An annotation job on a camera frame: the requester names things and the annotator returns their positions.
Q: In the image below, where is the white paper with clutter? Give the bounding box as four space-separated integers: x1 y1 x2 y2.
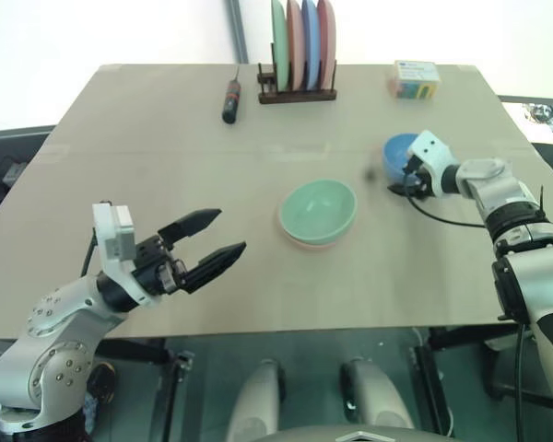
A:
519 101 553 145

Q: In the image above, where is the green plate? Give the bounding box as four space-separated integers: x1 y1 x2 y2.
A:
270 0 291 92

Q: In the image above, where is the blue bowl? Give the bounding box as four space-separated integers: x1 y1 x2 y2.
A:
381 133 420 183

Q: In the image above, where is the dark pink plate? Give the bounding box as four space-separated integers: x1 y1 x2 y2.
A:
316 0 338 88

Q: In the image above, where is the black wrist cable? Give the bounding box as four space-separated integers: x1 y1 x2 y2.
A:
79 199 112 280
406 192 490 228

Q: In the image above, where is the colourful small box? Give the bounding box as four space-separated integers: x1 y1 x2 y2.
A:
386 59 442 100

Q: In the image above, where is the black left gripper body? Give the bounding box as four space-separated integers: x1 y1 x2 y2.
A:
131 233 189 297

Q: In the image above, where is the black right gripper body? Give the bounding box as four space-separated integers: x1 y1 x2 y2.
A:
404 156 438 200

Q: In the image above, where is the grey power adapter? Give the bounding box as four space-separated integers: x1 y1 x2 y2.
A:
1 162 28 186

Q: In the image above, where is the black red screwdriver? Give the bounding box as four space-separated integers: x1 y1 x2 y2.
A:
221 64 243 125

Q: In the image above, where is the blue plate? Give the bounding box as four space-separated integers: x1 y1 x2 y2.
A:
300 0 323 90

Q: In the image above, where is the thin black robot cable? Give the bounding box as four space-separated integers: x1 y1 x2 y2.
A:
513 320 531 418

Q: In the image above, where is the green bowl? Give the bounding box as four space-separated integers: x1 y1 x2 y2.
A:
278 180 359 246

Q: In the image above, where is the pink bowl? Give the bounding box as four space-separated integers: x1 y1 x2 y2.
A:
276 206 357 252

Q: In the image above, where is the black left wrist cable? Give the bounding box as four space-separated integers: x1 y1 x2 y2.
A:
79 199 112 280

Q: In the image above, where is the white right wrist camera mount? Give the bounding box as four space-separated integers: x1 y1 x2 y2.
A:
406 130 460 194

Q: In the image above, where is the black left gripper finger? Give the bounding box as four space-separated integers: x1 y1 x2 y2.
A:
182 240 248 295
156 208 223 250

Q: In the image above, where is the silver rounded robot leg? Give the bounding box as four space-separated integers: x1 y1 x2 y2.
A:
224 357 288 442
339 357 416 430

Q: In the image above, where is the light pink plate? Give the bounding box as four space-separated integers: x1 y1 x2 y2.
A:
285 0 306 92

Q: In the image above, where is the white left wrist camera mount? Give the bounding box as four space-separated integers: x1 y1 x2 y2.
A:
91 201 163 308

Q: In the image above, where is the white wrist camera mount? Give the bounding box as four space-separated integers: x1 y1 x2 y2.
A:
406 130 460 194
91 201 163 308

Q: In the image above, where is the dark metal pole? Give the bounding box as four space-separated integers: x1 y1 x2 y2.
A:
225 0 251 64

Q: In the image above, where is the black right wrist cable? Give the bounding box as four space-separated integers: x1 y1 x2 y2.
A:
406 192 490 228

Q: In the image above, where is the dark wooden plate rack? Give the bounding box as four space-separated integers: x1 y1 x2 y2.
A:
256 42 339 105

